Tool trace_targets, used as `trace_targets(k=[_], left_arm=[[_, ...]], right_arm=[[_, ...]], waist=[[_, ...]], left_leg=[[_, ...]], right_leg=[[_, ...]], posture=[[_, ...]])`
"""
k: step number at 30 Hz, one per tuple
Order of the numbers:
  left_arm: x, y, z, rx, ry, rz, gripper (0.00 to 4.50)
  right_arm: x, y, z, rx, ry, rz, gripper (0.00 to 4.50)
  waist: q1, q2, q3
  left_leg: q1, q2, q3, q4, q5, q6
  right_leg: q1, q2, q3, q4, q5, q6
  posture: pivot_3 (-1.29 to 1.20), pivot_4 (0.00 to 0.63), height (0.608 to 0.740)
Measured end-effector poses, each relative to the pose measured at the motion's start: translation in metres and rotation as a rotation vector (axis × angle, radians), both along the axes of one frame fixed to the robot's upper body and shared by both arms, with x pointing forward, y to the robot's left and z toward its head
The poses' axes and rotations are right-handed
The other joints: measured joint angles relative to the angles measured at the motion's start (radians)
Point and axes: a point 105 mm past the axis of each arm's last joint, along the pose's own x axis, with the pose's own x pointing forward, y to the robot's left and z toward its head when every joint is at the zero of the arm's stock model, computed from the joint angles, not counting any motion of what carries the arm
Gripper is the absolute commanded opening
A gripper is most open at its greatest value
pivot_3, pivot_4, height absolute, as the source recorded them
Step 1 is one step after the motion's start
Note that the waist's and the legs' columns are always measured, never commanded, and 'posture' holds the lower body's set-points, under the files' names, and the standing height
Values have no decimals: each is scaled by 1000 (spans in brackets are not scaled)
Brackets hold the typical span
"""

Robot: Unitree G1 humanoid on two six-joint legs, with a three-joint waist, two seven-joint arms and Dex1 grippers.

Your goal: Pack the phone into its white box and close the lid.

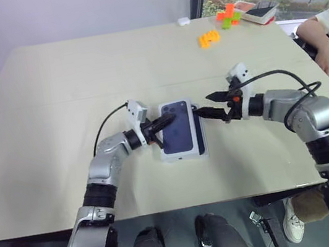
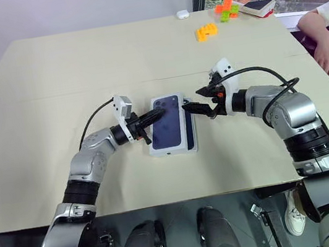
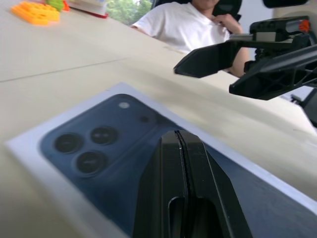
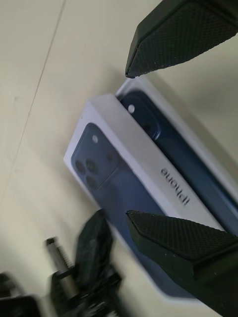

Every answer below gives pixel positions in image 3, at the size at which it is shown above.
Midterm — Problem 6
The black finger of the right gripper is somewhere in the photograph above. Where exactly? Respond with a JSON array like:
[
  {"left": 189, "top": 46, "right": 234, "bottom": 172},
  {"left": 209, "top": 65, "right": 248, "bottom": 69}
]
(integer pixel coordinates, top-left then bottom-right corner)
[
  {"left": 229, "top": 46, "right": 317, "bottom": 101},
  {"left": 173, "top": 40, "right": 243, "bottom": 79}
]

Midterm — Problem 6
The person's left hand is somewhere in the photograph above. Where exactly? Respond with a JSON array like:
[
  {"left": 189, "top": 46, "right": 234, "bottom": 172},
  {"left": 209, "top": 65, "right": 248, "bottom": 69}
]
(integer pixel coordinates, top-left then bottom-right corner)
[{"left": 211, "top": 13, "right": 244, "bottom": 36}]

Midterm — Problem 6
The person in white shirt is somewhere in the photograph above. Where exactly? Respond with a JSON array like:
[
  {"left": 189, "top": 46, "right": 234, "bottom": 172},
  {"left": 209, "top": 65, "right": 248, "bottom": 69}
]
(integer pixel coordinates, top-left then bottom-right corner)
[{"left": 130, "top": 0, "right": 237, "bottom": 54}]

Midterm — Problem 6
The white box lid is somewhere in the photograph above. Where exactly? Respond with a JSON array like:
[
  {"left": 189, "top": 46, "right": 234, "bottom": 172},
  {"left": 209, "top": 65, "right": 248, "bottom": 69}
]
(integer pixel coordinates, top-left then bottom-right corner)
[{"left": 4, "top": 81, "right": 317, "bottom": 238}]

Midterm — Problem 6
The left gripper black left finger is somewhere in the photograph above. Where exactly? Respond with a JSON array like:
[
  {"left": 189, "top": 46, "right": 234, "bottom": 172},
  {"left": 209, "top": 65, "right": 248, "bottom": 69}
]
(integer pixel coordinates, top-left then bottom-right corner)
[{"left": 133, "top": 129, "right": 189, "bottom": 238}]

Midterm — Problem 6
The green toy block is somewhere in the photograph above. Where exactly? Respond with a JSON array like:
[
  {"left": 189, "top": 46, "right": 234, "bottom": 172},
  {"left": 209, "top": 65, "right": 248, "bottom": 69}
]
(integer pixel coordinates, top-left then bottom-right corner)
[{"left": 45, "top": 0, "right": 63, "bottom": 12}]

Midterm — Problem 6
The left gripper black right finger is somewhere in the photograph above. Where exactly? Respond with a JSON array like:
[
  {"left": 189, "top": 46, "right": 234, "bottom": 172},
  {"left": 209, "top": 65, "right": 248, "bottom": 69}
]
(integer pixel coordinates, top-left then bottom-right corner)
[{"left": 177, "top": 129, "right": 254, "bottom": 238}]

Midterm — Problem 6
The orange toy block plate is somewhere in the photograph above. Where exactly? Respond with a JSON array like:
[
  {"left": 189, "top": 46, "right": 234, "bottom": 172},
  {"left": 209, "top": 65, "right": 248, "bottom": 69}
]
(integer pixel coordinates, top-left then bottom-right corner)
[{"left": 10, "top": 0, "right": 60, "bottom": 27}]

